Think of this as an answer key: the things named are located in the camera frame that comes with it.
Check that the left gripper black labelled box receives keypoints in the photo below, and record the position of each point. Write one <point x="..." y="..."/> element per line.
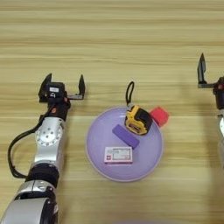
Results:
<point x="55" y="89"/>

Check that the yellow black tape measure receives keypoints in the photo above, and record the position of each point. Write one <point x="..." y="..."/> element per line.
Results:
<point x="140" y="119"/>

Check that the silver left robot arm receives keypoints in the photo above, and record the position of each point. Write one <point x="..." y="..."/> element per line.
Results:
<point x="48" y="145"/>

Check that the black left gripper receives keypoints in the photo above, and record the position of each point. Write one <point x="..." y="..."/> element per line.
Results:
<point x="59" y="109"/>

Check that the round purple plate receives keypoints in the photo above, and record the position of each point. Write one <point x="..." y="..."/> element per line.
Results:
<point x="125" y="170"/>

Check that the red cube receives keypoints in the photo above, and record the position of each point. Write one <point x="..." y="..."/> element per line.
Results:
<point x="160" y="115"/>

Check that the white and red card box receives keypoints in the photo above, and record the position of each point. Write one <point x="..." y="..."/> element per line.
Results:
<point x="118" y="154"/>

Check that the purple rectangular block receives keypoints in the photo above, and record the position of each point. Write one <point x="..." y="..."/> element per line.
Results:
<point x="125" y="137"/>

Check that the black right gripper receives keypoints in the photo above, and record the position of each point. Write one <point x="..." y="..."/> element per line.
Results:
<point x="220" y="94"/>

